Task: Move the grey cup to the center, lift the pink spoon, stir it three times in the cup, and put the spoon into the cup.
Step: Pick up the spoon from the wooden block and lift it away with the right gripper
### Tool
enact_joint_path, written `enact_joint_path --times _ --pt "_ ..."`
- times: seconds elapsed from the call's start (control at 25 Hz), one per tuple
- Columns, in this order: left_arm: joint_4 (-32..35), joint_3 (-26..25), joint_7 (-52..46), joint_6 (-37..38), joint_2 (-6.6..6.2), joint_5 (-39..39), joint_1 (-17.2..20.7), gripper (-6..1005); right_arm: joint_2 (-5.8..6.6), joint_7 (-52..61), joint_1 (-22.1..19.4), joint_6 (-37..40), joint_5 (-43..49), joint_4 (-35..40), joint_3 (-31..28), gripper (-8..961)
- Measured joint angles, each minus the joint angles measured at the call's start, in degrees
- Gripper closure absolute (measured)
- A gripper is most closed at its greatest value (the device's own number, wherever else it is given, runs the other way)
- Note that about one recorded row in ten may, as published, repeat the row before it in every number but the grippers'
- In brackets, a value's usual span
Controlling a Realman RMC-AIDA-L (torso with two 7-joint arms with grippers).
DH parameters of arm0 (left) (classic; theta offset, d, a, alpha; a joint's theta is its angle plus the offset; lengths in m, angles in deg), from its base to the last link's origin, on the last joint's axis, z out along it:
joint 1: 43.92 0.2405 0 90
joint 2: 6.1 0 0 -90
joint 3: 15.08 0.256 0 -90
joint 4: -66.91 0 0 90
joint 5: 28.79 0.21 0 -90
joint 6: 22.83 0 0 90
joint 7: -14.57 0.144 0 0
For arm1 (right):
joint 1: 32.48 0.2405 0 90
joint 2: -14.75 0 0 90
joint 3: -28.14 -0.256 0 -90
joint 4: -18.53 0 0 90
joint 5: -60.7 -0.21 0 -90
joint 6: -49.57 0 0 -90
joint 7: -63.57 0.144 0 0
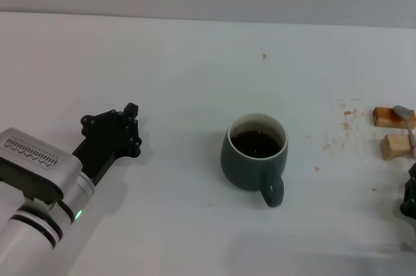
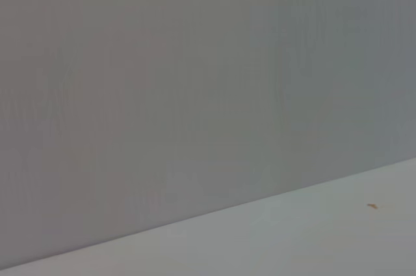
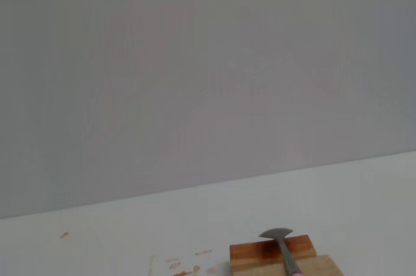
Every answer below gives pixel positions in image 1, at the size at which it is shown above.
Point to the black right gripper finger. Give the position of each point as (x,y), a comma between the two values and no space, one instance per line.
(411,198)

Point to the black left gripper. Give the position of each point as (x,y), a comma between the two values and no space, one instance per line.
(96,156)

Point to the grey ceramic cup with coffee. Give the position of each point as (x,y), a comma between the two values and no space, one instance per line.
(247,169)

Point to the light wooden block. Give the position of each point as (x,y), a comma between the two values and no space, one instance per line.
(393,147)

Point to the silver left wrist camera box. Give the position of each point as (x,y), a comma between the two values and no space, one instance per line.
(35,162)

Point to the dark stained wooden block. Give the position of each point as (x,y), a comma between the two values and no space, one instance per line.
(383,117)

